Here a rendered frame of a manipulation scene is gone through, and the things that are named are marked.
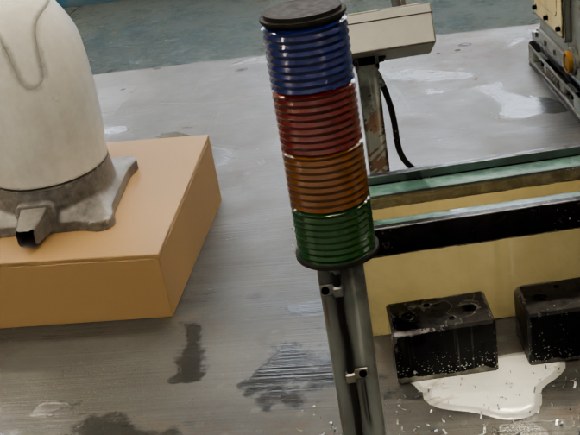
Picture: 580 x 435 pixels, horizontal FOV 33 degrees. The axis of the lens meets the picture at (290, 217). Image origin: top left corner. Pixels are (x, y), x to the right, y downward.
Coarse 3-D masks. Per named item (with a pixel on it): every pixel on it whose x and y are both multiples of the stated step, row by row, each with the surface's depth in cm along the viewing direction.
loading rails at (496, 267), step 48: (576, 144) 110; (384, 192) 109; (432, 192) 108; (480, 192) 108; (528, 192) 109; (576, 192) 102; (384, 240) 99; (432, 240) 100; (480, 240) 100; (528, 240) 100; (576, 240) 100; (384, 288) 102; (432, 288) 102; (480, 288) 102
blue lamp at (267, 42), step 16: (272, 32) 65; (288, 32) 64; (304, 32) 64; (320, 32) 64; (336, 32) 65; (272, 48) 65; (288, 48) 64; (304, 48) 64; (320, 48) 64; (336, 48) 65; (272, 64) 66; (288, 64) 65; (304, 64) 65; (320, 64) 65; (336, 64) 65; (352, 64) 68; (272, 80) 67; (288, 80) 66; (304, 80) 65; (320, 80) 65; (336, 80) 66
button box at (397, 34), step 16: (352, 16) 117; (368, 16) 117; (384, 16) 117; (400, 16) 117; (416, 16) 117; (352, 32) 117; (368, 32) 117; (384, 32) 117; (400, 32) 117; (416, 32) 117; (432, 32) 117; (352, 48) 117; (368, 48) 117; (384, 48) 117; (400, 48) 118; (416, 48) 119
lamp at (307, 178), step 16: (288, 160) 69; (304, 160) 68; (320, 160) 68; (336, 160) 68; (352, 160) 69; (288, 176) 70; (304, 176) 69; (320, 176) 68; (336, 176) 68; (352, 176) 69; (288, 192) 72; (304, 192) 69; (320, 192) 69; (336, 192) 69; (352, 192) 69; (368, 192) 71; (304, 208) 70; (320, 208) 69; (336, 208) 69
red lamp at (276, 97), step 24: (288, 96) 66; (312, 96) 66; (336, 96) 66; (288, 120) 67; (312, 120) 66; (336, 120) 67; (360, 120) 69; (288, 144) 68; (312, 144) 67; (336, 144) 67
